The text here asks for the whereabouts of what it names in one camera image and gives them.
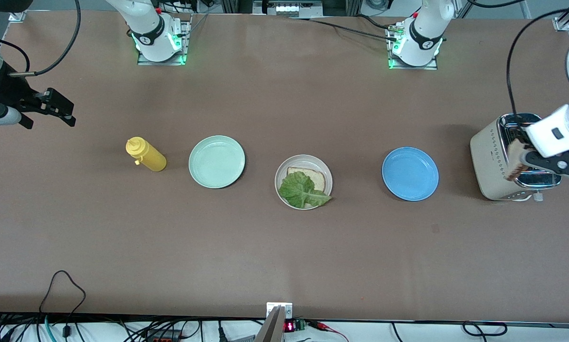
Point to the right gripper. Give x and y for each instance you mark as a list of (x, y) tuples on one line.
[(9, 90)]

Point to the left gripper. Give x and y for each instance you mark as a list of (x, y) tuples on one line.
[(527, 146)]

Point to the light-crust rounded bread slice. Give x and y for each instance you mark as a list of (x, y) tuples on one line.
[(515, 161)]

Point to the yellow squeeze bottle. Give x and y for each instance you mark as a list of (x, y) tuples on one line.
[(151, 159)]

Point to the dark-crust speckled bread slice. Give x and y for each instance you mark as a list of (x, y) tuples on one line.
[(318, 179)]

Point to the green lettuce leaf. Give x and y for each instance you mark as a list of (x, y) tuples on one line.
[(301, 190)]

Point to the blue round plate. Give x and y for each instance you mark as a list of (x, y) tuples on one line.
[(410, 173)]

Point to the pale green round plate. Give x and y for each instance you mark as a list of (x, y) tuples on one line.
[(216, 161)]

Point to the beige round plate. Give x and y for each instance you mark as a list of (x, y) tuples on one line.
[(304, 160)]

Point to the beige chrome-top toaster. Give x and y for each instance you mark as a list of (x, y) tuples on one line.
[(488, 161)]

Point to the white-lit electronics box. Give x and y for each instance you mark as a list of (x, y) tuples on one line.
[(286, 8)]

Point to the red-digit display module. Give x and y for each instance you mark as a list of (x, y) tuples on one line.
[(290, 327)]

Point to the grey angled metal bar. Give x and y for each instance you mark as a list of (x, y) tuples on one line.
[(272, 330)]

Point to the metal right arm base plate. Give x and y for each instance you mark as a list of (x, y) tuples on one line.
[(163, 62)]

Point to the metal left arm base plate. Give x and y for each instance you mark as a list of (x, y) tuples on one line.
[(412, 68)]

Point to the small metal edge bracket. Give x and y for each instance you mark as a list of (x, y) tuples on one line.
[(286, 311)]

